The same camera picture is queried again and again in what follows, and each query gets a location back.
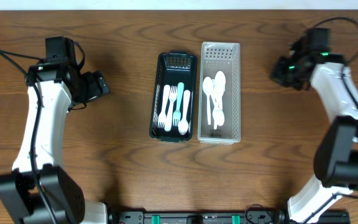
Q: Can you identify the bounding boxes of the white spoon crossing sideways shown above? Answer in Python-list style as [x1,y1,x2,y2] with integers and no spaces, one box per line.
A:
[214,71,226,91]

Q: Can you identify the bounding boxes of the clear plastic basket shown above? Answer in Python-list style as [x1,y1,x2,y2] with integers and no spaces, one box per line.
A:
[198,42,241,145]

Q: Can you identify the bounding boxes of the white plastic fork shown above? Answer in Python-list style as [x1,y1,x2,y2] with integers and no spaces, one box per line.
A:
[173,82,185,126]
[157,85,171,128]
[164,86,177,132]

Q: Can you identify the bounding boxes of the black plastic basket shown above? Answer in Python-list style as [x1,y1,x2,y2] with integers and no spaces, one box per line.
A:
[149,50,197,142]

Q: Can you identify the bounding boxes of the white plastic spoon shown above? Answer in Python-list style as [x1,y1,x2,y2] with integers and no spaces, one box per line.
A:
[178,90,190,136]

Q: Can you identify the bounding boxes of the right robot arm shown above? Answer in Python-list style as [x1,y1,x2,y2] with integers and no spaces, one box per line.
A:
[270,52,358,223]

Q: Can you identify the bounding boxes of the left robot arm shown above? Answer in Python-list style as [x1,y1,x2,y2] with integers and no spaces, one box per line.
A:
[0,63,109,223]

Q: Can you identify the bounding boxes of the right black cable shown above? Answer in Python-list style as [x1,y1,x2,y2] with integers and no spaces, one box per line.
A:
[309,16,358,200]

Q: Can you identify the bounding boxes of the black cable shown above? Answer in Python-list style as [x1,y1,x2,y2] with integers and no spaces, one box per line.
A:
[309,16,358,200]
[0,40,86,224]

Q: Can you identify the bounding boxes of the left black cable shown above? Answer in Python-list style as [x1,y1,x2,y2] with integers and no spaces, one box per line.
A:
[0,40,86,224]

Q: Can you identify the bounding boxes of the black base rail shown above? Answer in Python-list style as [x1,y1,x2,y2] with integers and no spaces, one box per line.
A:
[108,210,296,224]

